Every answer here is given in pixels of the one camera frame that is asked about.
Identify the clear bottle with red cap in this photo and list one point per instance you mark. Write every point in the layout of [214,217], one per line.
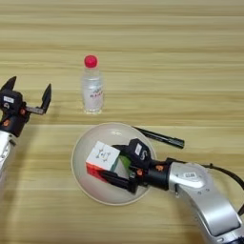
[92,92]

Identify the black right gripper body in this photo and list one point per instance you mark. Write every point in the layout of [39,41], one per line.
[155,174]

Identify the green rectangular block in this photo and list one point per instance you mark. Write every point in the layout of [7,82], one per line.
[125,163]

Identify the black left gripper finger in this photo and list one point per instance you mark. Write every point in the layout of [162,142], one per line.
[46,98]
[9,84]

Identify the beige round plate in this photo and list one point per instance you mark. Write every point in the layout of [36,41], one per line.
[81,155]

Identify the black marker pen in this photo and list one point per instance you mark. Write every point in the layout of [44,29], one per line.
[162,137]

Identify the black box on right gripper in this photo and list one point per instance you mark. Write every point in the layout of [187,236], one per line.
[139,152]

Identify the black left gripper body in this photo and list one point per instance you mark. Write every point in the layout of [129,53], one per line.
[14,122]

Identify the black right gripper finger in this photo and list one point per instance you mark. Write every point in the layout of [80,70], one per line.
[122,149]
[122,181]

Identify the colourful puzzle cube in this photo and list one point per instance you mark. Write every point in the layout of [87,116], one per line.
[101,157]

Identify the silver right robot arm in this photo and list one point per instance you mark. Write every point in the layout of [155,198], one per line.
[206,197]

